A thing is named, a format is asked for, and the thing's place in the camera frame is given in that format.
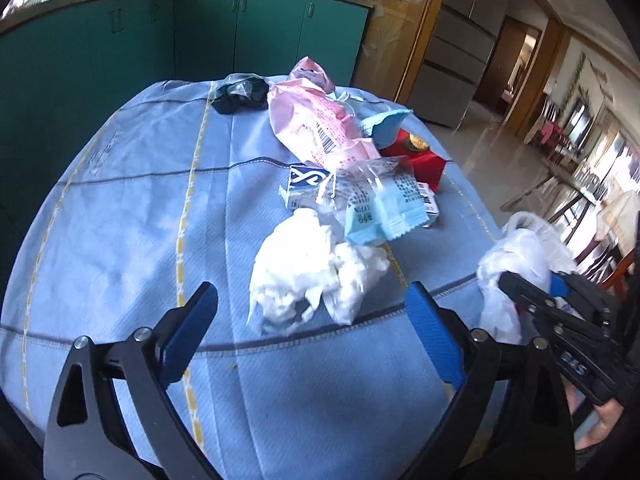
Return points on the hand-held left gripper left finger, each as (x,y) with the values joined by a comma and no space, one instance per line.
(192,330)

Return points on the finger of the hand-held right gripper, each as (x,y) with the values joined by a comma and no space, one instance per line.
(520,290)

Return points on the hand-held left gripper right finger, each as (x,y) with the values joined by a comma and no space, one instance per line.
(430,330)

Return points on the white plastic bag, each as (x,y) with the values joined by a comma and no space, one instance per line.
(510,260)

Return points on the white tissue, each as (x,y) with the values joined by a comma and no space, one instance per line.
(357,275)
(295,260)

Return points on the person's right hand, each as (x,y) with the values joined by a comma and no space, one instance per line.
(605,422)

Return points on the light blue zigzag-edged packet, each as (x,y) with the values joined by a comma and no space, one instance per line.
(405,215)

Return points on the dining table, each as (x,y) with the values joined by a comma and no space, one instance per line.
(570,182)

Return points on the small white box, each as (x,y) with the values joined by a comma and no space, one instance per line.
(429,202)

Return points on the light blue printed packet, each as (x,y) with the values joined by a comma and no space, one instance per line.
(362,222)

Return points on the blue checked tablecloth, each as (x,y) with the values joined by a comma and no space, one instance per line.
(150,210)

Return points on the red box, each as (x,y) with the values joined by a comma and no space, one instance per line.
(420,165)

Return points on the dining chair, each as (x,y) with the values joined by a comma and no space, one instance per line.
(550,127)

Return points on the blue white small carton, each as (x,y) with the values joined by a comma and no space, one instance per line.
(305,180)

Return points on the black plastic bag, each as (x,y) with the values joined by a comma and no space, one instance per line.
(235,100)

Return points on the large pink packaging bag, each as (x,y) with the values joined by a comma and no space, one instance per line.
(310,120)

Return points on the grey refrigerator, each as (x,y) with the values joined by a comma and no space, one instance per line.
(450,35)

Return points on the wooden framed glass door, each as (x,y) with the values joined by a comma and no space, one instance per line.
(390,50)

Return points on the green kitchen cabinets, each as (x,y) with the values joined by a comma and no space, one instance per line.
(75,70)

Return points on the wooden doorway frame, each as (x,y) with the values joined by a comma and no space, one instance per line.
(542,75)

